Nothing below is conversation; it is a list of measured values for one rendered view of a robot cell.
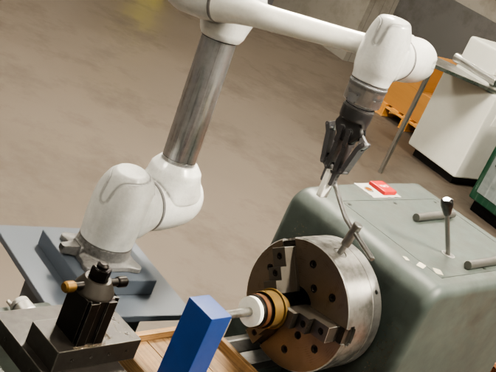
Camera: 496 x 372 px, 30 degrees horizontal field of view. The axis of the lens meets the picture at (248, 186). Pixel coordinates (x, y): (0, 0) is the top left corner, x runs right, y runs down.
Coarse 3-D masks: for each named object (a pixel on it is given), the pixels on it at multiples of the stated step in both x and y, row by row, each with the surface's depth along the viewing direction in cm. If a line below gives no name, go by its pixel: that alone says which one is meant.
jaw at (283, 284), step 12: (276, 252) 214; (288, 252) 213; (276, 264) 214; (288, 264) 213; (276, 276) 212; (288, 276) 212; (264, 288) 211; (276, 288) 209; (288, 288) 212; (300, 288) 215
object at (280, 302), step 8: (272, 288) 209; (256, 296) 204; (264, 296) 205; (272, 296) 206; (280, 296) 207; (264, 304) 203; (272, 304) 205; (280, 304) 206; (288, 304) 209; (264, 312) 203; (272, 312) 204; (280, 312) 205; (264, 320) 203; (272, 320) 205; (280, 320) 206; (272, 328) 209
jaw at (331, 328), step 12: (288, 312) 206; (300, 312) 207; (312, 312) 209; (288, 324) 206; (300, 324) 207; (312, 324) 207; (324, 324) 205; (336, 324) 207; (324, 336) 204; (336, 336) 207; (348, 336) 208
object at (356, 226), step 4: (352, 224) 209; (356, 224) 208; (360, 224) 209; (352, 228) 208; (356, 228) 208; (360, 228) 208; (348, 232) 209; (352, 232) 209; (348, 236) 209; (352, 236) 209; (344, 240) 210; (348, 240) 209; (352, 240) 209; (344, 244) 210; (348, 244) 210; (340, 248) 211; (344, 248) 211; (340, 252) 211
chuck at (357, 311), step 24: (288, 240) 220; (312, 240) 214; (264, 264) 222; (312, 264) 212; (336, 264) 207; (360, 264) 213; (312, 288) 212; (336, 288) 207; (360, 288) 209; (336, 312) 207; (360, 312) 208; (288, 336) 217; (312, 336) 212; (360, 336) 210; (288, 360) 217; (312, 360) 212; (336, 360) 210
